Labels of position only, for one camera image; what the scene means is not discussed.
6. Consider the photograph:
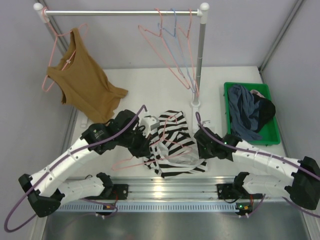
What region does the pink hanger under brown top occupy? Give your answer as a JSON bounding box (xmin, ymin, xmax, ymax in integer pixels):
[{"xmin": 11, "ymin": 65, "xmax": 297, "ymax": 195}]
[{"xmin": 41, "ymin": 7, "xmax": 90, "ymax": 94}]

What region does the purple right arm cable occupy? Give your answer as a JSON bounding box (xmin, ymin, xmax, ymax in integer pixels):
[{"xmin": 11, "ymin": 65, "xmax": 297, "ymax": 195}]
[{"xmin": 194, "ymin": 111, "xmax": 320, "ymax": 218}]

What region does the white clothes rack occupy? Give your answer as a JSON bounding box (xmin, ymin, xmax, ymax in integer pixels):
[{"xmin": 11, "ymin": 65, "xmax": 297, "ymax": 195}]
[{"xmin": 33, "ymin": 2, "xmax": 210, "ymax": 114}]

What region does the blue grey garment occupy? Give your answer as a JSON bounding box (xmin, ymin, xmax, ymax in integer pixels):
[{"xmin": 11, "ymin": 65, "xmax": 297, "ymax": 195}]
[{"xmin": 227, "ymin": 84, "xmax": 262, "ymax": 142}]

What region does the blue hanger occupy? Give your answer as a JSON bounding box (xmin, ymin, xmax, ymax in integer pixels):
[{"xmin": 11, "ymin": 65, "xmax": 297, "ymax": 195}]
[{"xmin": 162, "ymin": 8, "xmax": 194, "ymax": 93}]

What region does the green plastic bin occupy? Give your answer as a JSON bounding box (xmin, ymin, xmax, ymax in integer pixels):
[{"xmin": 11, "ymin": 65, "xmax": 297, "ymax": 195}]
[{"xmin": 224, "ymin": 82, "xmax": 281, "ymax": 146}]

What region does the brown tank top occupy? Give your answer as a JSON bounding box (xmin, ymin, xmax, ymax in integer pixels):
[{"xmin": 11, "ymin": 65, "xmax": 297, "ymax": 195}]
[{"xmin": 47, "ymin": 28, "xmax": 128, "ymax": 123}]

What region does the aluminium rail frame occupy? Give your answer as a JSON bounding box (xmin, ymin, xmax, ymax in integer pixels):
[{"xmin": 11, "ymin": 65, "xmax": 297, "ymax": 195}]
[{"xmin": 41, "ymin": 109, "xmax": 320, "ymax": 240}]

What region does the pink hanger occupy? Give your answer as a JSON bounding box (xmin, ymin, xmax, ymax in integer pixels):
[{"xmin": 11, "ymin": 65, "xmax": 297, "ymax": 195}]
[
  {"xmin": 111, "ymin": 111, "xmax": 194, "ymax": 174},
  {"xmin": 41, "ymin": 7, "xmax": 90, "ymax": 94},
  {"xmin": 138, "ymin": 8, "xmax": 191, "ymax": 90},
  {"xmin": 177, "ymin": 8, "xmax": 200, "ymax": 97}
]

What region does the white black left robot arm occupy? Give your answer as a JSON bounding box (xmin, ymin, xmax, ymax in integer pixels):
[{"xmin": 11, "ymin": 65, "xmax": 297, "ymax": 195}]
[{"xmin": 18, "ymin": 109, "xmax": 159, "ymax": 218}]

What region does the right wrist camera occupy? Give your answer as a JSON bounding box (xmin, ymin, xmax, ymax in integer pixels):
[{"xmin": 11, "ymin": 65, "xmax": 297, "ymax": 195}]
[{"xmin": 202, "ymin": 120, "xmax": 215, "ymax": 132}]

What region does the white slotted cable duct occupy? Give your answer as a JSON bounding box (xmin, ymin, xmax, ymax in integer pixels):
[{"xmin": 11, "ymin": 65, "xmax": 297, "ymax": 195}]
[{"xmin": 57, "ymin": 201, "xmax": 239, "ymax": 213}]

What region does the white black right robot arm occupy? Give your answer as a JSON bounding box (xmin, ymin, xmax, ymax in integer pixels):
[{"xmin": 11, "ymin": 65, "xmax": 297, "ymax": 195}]
[{"xmin": 194, "ymin": 127, "xmax": 320, "ymax": 210}]

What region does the black garment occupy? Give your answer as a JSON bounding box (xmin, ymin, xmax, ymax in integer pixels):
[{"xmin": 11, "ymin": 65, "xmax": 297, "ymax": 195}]
[{"xmin": 253, "ymin": 94, "xmax": 276, "ymax": 133}]

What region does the black white striped tank top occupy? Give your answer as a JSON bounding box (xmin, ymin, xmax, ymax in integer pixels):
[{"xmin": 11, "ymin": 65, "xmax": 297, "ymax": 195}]
[{"xmin": 143, "ymin": 110, "xmax": 208, "ymax": 179}]

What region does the pink garment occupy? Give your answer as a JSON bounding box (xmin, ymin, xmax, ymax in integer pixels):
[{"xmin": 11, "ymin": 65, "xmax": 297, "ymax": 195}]
[{"xmin": 250, "ymin": 89, "xmax": 266, "ymax": 99}]

